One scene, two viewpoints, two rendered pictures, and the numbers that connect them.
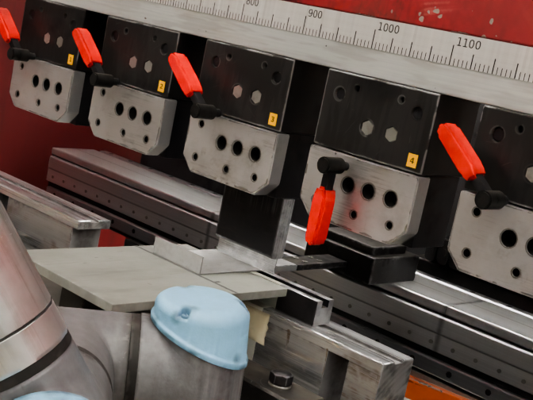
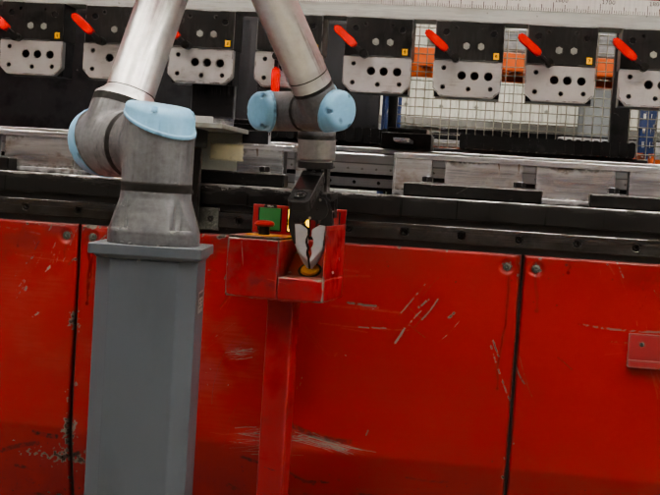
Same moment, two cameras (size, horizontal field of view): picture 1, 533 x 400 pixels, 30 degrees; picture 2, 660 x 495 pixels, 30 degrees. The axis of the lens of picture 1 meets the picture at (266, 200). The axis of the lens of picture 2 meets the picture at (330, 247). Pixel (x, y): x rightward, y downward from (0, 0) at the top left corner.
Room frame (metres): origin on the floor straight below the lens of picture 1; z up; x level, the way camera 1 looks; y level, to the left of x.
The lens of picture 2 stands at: (-1.32, 1.32, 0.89)
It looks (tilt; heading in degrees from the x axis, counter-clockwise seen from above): 3 degrees down; 327
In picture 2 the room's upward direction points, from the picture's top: 4 degrees clockwise
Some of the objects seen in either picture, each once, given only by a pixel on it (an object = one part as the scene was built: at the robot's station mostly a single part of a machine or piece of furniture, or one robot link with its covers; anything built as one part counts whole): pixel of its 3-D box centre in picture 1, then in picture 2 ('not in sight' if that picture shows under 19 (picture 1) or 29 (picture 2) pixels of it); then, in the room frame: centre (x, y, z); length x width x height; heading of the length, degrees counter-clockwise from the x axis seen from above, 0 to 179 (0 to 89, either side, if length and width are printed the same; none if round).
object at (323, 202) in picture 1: (327, 201); (276, 75); (1.06, -0.06, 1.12); 0.04 x 0.02 x 0.10; 139
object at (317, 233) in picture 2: not in sight; (320, 245); (0.74, 0.00, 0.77); 0.06 x 0.03 x 0.09; 133
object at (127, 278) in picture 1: (154, 274); (195, 127); (1.10, 0.11, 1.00); 0.26 x 0.18 x 0.01; 139
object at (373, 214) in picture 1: (386, 157); (291, 52); (1.09, -0.12, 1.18); 0.15 x 0.09 x 0.17; 49
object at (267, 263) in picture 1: (252, 225); (213, 106); (1.21, 0.01, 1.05); 0.10 x 0.02 x 0.10; 49
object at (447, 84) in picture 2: not in sight; (468, 61); (0.83, -0.42, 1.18); 0.15 x 0.09 x 0.17; 49
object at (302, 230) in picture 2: not in sight; (305, 244); (0.76, 0.02, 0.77); 0.06 x 0.03 x 0.09; 133
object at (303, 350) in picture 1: (263, 338); (233, 163); (1.17, -0.03, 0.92); 0.39 x 0.06 x 0.10; 49
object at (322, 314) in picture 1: (262, 285); (226, 136); (1.19, -0.02, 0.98); 0.20 x 0.03 x 0.03; 49
